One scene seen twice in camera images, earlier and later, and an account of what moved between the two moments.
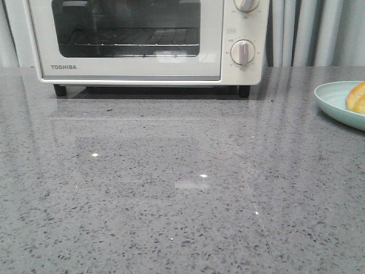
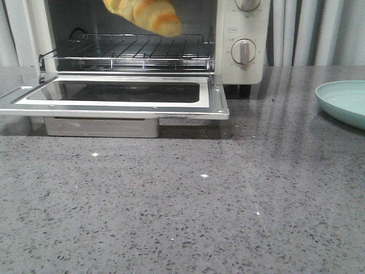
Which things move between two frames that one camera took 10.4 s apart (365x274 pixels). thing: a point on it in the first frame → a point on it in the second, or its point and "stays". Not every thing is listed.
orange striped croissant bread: [355, 101] → [159, 16]
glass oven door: [129, 40] → [191, 97]
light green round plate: [332, 96] stays
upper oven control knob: [246, 5] stays
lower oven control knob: [242, 52] stays
